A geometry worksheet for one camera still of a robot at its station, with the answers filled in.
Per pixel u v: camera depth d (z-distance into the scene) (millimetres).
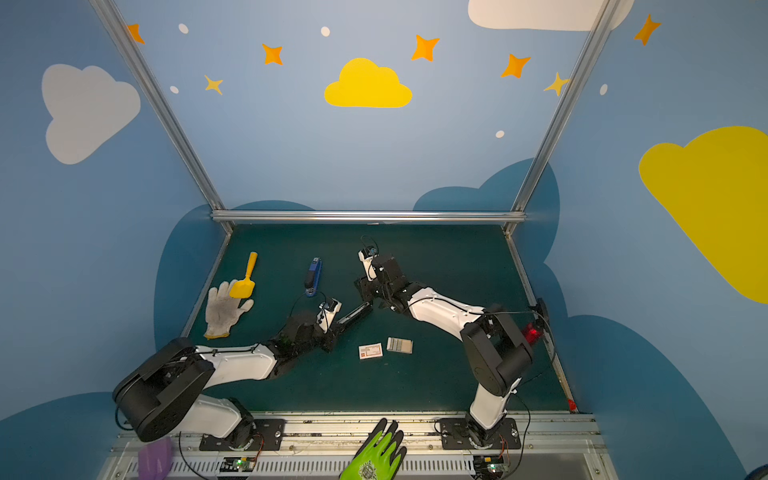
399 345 905
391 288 696
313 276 1017
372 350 883
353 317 925
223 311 962
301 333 685
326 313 765
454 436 745
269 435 751
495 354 471
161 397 431
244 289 1015
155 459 703
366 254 794
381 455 706
